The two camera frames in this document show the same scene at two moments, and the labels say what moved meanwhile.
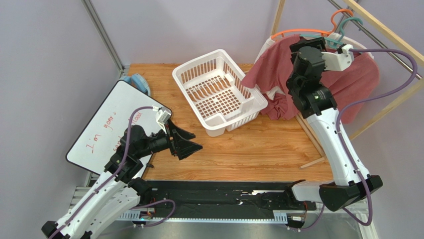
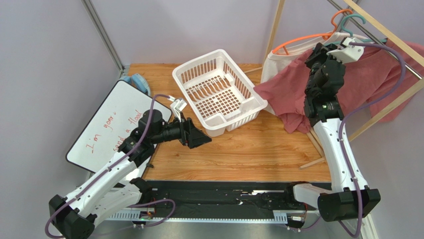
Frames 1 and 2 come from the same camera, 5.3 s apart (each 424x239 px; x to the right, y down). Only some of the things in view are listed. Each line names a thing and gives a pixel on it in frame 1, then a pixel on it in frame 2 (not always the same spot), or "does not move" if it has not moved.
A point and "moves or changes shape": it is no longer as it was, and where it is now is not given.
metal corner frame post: x=106 y=37 does not move
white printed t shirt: x=336 y=40 to x=273 y=61
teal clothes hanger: x=331 y=42 to x=351 y=33
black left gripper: x=183 y=148 to x=190 y=136
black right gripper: x=300 y=44 to x=318 y=56
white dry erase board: x=92 y=150 does not move
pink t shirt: x=362 y=80 moves or changes shape
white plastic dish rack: x=211 y=94 does not move
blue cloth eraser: x=137 y=80 does not move
